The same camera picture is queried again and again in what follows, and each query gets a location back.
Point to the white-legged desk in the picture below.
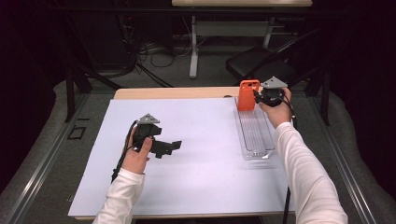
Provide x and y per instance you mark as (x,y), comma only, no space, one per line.
(230,28)

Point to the metal floor rail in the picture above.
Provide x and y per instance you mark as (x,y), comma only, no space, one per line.
(43,168)
(351,180)

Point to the white paper sheet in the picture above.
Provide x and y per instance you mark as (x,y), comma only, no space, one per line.
(202,177)

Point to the clear plastic packaging tray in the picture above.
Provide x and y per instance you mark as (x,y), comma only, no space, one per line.
(255,137)

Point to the orange phone case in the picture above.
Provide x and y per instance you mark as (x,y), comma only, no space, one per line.
(247,99)

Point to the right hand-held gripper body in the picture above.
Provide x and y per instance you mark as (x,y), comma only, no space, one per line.
(272,93)

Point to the black metal stand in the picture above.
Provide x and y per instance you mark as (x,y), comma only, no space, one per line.
(325,96)
(70,93)

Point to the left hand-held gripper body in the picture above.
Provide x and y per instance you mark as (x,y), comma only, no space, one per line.
(144,130)

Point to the person's right hand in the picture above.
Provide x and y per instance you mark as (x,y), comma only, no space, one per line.
(280,113)

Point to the black folding chair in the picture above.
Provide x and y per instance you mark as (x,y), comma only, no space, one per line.
(249,63)

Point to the person's left hand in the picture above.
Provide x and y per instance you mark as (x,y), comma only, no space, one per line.
(135,158)

